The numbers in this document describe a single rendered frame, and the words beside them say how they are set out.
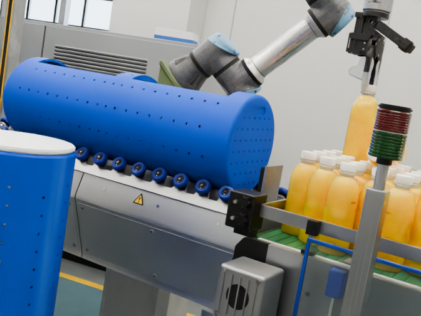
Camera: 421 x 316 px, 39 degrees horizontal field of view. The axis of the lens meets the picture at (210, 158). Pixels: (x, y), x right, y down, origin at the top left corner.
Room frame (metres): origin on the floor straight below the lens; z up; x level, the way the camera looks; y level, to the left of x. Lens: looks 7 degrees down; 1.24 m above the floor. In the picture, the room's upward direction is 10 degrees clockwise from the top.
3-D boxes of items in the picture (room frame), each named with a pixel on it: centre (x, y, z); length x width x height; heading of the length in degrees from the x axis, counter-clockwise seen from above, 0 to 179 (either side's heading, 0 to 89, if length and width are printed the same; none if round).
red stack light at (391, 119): (1.11, -0.32, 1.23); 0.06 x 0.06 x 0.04
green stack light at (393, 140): (1.11, -0.32, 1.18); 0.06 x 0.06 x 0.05
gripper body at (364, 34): (1.64, -0.37, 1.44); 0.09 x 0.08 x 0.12; 60
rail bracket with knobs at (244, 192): (1.42, -0.11, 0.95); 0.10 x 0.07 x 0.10; 150
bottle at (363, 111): (1.62, -0.39, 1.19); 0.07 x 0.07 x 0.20
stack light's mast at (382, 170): (1.11, -0.32, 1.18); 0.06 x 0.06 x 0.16
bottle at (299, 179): (1.50, -0.25, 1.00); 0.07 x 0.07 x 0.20
